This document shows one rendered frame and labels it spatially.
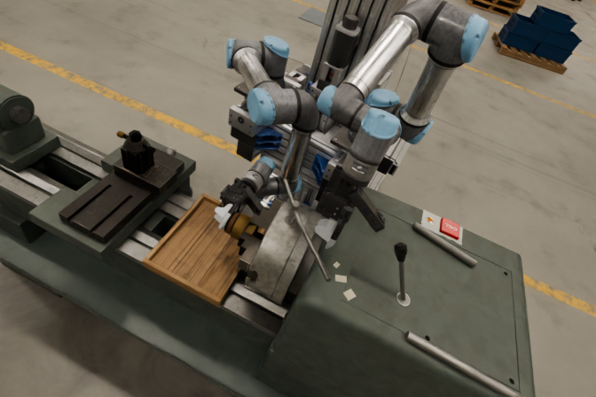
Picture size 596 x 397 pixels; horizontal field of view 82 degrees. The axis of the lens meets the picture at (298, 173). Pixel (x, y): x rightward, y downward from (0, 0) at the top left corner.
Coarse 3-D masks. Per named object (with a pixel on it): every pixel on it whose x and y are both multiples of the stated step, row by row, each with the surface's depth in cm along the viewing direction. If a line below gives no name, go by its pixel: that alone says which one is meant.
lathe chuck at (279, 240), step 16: (288, 208) 103; (304, 208) 106; (272, 224) 98; (304, 224) 100; (272, 240) 96; (288, 240) 97; (256, 256) 96; (272, 256) 96; (288, 256) 95; (272, 272) 96; (256, 288) 101; (272, 288) 98
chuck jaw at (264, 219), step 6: (276, 198) 110; (276, 204) 110; (282, 204) 110; (264, 210) 110; (270, 210) 110; (276, 210) 110; (252, 216) 111; (258, 216) 111; (264, 216) 110; (270, 216) 110; (252, 222) 111; (258, 222) 111; (264, 222) 110; (270, 222) 110; (264, 228) 110
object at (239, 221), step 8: (232, 216) 111; (240, 216) 111; (248, 216) 113; (232, 224) 110; (240, 224) 109; (248, 224) 111; (232, 232) 110; (240, 232) 109; (248, 232) 110; (256, 232) 115
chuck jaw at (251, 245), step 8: (240, 240) 107; (248, 240) 107; (256, 240) 108; (240, 248) 104; (248, 248) 104; (256, 248) 105; (248, 256) 102; (240, 264) 101; (248, 264) 100; (248, 272) 99; (256, 272) 98
